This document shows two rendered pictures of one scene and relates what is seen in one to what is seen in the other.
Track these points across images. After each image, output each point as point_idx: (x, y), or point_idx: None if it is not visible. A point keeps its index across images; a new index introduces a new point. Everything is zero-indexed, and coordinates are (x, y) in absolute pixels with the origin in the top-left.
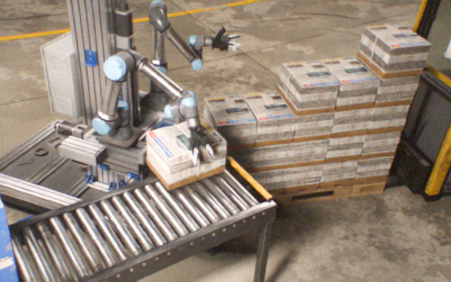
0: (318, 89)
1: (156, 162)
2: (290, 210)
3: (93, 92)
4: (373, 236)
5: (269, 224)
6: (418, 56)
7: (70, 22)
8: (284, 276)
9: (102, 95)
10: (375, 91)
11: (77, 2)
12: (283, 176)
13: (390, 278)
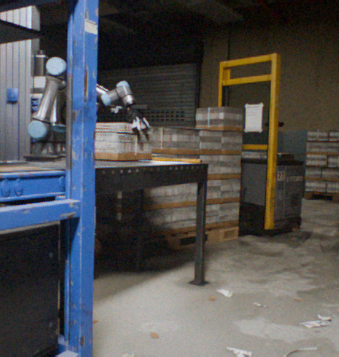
0: (187, 131)
1: (97, 146)
2: (182, 250)
3: (10, 130)
4: (252, 251)
5: (205, 183)
6: (238, 116)
7: None
8: (209, 272)
9: (20, 131)
10: (220, 140)
11: (5, 48)
12: (171, 217)
13: (281, 261)
